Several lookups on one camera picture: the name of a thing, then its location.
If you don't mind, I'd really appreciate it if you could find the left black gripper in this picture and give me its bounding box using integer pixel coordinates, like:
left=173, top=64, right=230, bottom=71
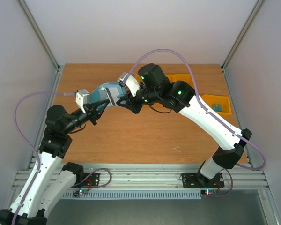
left=64, top=96, right=109, bottom=134

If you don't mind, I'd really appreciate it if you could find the teal card holder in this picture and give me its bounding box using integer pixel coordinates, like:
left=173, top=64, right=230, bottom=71
left=89, top=82, right=126, bottom=107

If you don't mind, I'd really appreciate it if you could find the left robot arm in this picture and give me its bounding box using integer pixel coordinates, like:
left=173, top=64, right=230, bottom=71
left=0, top=99, right=109, bottom=225

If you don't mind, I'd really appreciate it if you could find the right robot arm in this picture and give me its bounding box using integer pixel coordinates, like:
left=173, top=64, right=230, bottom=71
left=117, top=63, right=252, bottom=187

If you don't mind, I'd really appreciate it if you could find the card in right bin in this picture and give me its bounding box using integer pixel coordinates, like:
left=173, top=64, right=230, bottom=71
left=212, top=104, right=222, bottom=112

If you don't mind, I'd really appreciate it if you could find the middle yellow bin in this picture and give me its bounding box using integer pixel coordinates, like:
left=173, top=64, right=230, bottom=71
left=166, top=74, right=194, bottom=87

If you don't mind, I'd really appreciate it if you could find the left small circuit board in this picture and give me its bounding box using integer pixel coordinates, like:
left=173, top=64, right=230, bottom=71
left=72, top=189, right=88, bottom=197

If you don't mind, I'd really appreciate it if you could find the small circuit board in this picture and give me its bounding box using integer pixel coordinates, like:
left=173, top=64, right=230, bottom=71
left=72, top=189, right=88, bottom=197
left=201, top=189, right=217, bottom=196

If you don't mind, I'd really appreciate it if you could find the right yellow bin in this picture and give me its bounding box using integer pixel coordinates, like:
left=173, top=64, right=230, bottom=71
left=201, top=94, right=232, bottom=118

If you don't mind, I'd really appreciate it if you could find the right small circuit board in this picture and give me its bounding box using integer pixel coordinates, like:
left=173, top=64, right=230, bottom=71
left=201, top=189, right=217, bottom=196

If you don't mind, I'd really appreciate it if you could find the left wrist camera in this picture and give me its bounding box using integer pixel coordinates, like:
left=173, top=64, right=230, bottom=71
left=75, top=89, right=89, bottom=113

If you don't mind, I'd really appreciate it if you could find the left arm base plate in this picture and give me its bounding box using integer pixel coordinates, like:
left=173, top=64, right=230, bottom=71
left=73, top=172, right=100, bottom=188

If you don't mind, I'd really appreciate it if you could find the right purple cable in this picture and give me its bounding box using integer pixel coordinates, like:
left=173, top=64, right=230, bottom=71
left=127, top=48, right=267, bottom=171

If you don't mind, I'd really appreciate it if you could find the left frame post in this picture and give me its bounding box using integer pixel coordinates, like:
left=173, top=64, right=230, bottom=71
left=17, top=0, right=60, bottom=71

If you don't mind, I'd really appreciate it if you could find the frame post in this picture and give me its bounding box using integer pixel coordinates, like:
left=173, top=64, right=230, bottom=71
left=221, top=0, right=265, bottom=73
left=17, top=0, right=60, bottom=71

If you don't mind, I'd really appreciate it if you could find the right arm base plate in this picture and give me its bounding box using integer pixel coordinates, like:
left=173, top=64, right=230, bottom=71
left=179, top=172, right=225, bottom=188

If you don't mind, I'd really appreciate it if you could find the grey slotted cable duct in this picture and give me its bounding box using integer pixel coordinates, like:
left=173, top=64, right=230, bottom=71
left=61, top=190, right=201, bottom=201

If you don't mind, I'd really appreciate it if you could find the right frame post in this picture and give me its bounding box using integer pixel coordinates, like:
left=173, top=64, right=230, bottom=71
left=221, top=0, right=265, bottom=73

